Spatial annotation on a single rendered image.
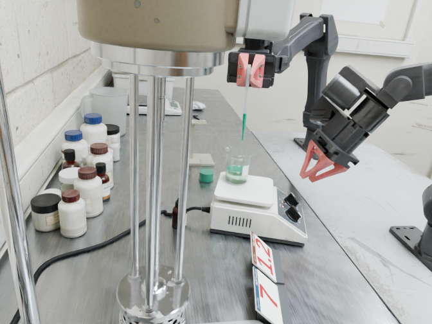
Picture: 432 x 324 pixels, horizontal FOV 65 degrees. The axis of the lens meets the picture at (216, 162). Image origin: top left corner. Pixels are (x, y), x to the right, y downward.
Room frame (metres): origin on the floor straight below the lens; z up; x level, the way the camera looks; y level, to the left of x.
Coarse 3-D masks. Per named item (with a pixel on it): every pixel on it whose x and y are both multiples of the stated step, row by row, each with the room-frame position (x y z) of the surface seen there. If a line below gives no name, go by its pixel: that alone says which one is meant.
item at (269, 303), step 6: (258, 276) 0.43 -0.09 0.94; (264, 276) 0.44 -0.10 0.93; (258, 282) 0.42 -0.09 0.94; (264, 282) 0.43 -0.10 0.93; (270, 282) 0.44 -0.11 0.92; (264, 288) 0.42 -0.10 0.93; (270, 288) 0.43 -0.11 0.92; (264, 294) 0.40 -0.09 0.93; (270, 294) 0.41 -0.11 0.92; (264, 300) 0.39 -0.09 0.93; (270, 300) 0.40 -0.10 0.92; (276, 300) 0.41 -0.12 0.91; (264, 306) 0.38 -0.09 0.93; (270, 306) 0.39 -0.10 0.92; (276, 306) 0.40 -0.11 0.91; (264, 312) 0.36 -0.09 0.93; (270, 312) 0.37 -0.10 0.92; (276, 312) 0.38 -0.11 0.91; (276, 318) 0.37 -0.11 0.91
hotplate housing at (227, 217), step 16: (208, 208) 0.63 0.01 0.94; (224, 208) 0.58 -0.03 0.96; (240, 208) 0.58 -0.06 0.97; (256, 208) 0.59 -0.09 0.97; (272, 208) 0.59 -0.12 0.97; (224, 224) 0.58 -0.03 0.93; (240, 224) 0.58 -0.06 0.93; (256, 224) 0.58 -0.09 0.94; (272, 224) 0.57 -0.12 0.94; (288, 224) 0.57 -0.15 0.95; (272, 240) 0.58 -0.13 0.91; (288, 240) 0.57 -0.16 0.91; (304, 240) 0.57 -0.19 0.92
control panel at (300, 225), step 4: (276, 188) 0.69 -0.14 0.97; (280, 192) 0.68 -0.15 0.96; (280, 196) 0.66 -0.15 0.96; (284, 196) 0.68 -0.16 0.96; (280, 200) 0.65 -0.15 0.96; (284, 200) 0.66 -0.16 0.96; (280, 204) 0.63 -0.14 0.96; (284, 204) 0.64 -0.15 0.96; (280, 208) 0.61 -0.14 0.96; (284, 208) 0.62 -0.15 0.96; (288, 208) 0.63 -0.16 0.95; (296, 208) 0.66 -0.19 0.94; (300, 208) 0.67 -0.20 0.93; (280, 212) 0.59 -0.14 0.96; (284, 212) 0.60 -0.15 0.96; (300, 212) 0.65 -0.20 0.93; (284, 216) 0.59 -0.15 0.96; (288, 220) 0.58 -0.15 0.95; (300, 220) 0.61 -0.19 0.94; (292, 224) 0.58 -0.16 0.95; (296, 224) 0.59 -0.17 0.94; (300, 224) 0.60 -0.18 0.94; (304, 224) 0.61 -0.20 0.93; (300, 228) 0.58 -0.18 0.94; (304, 228) 0.59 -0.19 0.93; (304, 232) 0.58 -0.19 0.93
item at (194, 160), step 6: (192, 120) 0.96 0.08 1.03; (198, 120) 0.97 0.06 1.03; (204, 120) 0.98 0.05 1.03; (192, 126) 0.95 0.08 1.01; (192, 132) 0.95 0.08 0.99; (192, 138) 0.95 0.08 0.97; (192, 144) 0.95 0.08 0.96; (192, 150) 0.95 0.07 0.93; (192, 156) 0.95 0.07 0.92; (198, 156) 0.98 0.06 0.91; (204, 156) 0.98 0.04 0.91; (210, 156) 0.99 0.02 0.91; (192, 162) 0.93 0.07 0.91; (198, 162) 0.93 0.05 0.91
